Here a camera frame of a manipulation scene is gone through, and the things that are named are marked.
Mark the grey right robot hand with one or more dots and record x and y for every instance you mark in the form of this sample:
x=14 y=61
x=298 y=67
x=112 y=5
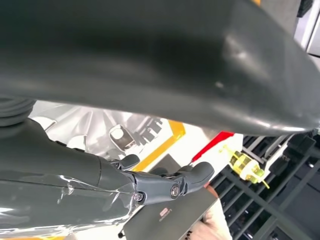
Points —
x=149 y=59

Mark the seated person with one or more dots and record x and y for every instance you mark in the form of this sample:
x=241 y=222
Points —
x=215 y=222

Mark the grey laptop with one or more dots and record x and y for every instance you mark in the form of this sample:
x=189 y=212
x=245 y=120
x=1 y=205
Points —
x=170 y=215

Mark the stainless steel workbench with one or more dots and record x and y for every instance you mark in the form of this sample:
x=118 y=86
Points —
x=192 y=142

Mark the white desk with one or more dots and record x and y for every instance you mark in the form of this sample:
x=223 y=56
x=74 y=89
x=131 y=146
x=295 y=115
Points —
x=235 y=145

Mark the yellow drink bottle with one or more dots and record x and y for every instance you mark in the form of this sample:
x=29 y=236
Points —
x=244 y=165

